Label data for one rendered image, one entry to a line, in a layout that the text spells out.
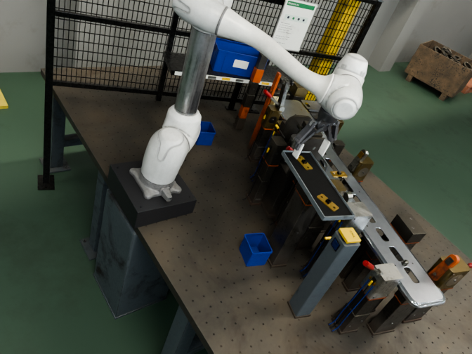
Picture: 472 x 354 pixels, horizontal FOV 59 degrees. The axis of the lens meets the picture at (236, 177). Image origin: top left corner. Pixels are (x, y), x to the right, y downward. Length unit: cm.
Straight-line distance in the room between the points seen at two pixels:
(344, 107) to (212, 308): 88
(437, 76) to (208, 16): 586
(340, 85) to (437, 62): 578
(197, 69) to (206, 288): 87
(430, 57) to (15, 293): 621
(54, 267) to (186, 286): 106
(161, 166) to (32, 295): 108
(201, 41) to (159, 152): 46
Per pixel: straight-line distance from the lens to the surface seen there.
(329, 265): 154
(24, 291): 248
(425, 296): 174
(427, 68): 713
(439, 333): 214
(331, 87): 134
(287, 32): 272
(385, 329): 192
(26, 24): 398
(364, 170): 219
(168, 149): 171
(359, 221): 170
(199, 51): 172
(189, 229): 188
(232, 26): 149
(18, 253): 263
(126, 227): 191
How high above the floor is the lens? 205
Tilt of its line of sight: 37 degrees down
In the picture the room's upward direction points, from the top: 22 degrees clockwise
